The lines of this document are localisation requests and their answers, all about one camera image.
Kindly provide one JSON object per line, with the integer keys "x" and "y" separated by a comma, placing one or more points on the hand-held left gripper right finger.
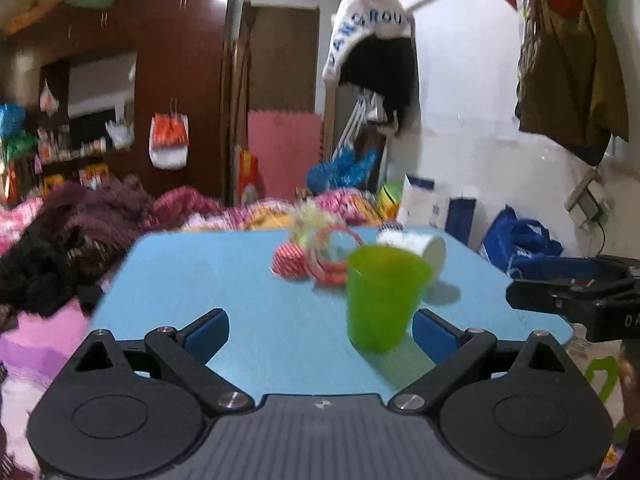
{"x": 434, "y": 336}

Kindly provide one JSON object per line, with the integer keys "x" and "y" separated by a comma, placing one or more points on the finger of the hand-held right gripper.
{"x": 545, "y": 296}
{"x": 582, "y": 266}

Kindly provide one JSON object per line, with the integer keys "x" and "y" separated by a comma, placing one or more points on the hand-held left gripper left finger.
{"x": 206, "y": 334}

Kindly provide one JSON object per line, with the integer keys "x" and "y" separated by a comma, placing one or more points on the green plastic cup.
{"x": 382, "y": 300}

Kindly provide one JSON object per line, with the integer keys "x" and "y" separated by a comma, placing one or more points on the red white patterned cup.
{"x": 289, "y": 261}

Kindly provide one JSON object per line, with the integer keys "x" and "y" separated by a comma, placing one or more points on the clear cup with red rings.
{"x": 332, "y": 252}

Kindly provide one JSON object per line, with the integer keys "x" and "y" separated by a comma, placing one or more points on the blue shopping bag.
{"x": 520, "y": 240}

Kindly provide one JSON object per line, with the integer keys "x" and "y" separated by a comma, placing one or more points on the dark blue paper bag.
{"x": 460, "y": 220}

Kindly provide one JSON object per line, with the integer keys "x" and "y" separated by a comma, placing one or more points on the white paper bag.
{"x": 422, "y": 205}

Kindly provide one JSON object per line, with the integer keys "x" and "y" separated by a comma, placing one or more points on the yellow green packet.
{"x": 391, "y": 200}

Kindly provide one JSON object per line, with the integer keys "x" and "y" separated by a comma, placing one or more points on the pale yellow plastic wrapper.
{"x": 311, "y": 224}

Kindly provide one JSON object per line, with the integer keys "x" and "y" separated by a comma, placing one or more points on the red yellow packet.
{"x": 248, "y": 175}

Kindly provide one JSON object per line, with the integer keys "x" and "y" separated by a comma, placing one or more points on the dark purple fuzzy blanket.
{"x": 70, "y": 240}

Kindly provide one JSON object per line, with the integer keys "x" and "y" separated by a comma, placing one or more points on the blue plastic bag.
{"x": 345, "y": 170}

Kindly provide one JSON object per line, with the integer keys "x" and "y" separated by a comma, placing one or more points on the olive hanging clothes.
{"x": 575, "y": 75}

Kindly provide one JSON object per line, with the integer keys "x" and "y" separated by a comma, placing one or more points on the pink foam mat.
{"x": 282, "y": 152}

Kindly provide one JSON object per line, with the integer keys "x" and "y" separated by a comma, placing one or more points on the orange white plastic bag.
{"x": 169, "y": 140}

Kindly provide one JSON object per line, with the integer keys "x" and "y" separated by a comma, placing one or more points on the white clothes hangers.
{"x": 350, "y": 127}

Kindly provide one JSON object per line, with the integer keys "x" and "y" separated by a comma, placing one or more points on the black hanging garment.
{"x": 390, "y": 80}

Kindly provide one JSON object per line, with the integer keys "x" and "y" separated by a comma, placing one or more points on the dark wooden wardrobe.
{"x": 165, "y": 60}

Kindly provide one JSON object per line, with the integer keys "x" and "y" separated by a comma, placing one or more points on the small white orange bag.
{"x": 49, "y": 100}

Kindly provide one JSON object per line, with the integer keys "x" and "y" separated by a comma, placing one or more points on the brown wooden door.
{"x": 282, "y": 55}

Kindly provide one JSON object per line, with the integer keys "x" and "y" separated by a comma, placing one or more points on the white hooded garment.
{"x": 360, "y": 15}

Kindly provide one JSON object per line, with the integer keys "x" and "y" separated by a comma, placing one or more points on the grey wall power adapter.
{"x": 590, "y": 197}

